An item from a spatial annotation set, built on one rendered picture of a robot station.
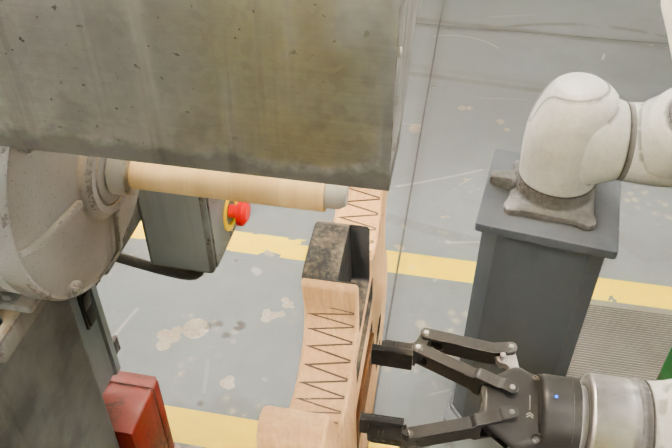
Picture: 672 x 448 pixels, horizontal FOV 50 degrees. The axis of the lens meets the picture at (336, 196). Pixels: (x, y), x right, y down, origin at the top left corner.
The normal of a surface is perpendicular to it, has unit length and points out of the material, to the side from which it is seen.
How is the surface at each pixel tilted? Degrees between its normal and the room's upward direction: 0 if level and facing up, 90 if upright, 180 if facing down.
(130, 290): 0
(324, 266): 15
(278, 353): 0
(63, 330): 90
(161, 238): 90
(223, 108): 90
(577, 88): 6
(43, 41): 90
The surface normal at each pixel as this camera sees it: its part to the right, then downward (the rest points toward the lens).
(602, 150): -0.08, 0.49
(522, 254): -0.31, 0.60
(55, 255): 0.95, 0.22
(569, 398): -0.05, -0.64
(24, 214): 0.78, 0.30
